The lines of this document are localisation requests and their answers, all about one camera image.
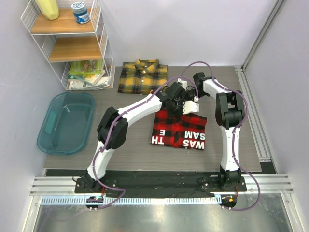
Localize red black plaid shirt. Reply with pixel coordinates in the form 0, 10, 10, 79
150, 110, 207, 151

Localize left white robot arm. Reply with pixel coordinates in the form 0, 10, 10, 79
84, 78, 187, 193

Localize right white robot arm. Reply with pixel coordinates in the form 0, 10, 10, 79
177, 72, 248, 191

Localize stack of books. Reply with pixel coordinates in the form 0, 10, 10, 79
67, 59, 111, 91

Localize folded yellow plaid shirt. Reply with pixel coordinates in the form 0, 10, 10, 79
118, 59, 168, 95

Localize teal plastic bin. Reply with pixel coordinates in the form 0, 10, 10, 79
37, 92, 95, 156

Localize blue white jar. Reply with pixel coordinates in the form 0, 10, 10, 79
71, 1, 90, 24

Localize yellow bottle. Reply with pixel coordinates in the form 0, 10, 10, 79
35, 0, 60, 20

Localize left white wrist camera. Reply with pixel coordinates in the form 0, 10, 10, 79
183, 97, 199, 115

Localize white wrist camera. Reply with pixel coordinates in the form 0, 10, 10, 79
177, 78, 188, 90
183, 97, 199, 115

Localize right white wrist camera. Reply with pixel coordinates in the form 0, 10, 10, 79
177, 78, 188, 90

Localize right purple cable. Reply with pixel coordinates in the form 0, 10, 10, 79
180, 61, 261, 212

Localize purple cable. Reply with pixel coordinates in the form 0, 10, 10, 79
93, 77, 200, 210
180, 61, 261, 212

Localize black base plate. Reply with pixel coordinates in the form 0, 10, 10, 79
74, 170, 247, 199

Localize white wire wooden shelf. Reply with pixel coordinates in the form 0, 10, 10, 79
21, 0, 115, 90

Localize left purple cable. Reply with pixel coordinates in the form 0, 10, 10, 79
93, 77, 200, 210

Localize white slotted cable duct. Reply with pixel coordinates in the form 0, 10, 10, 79
41, 195, 222, 206

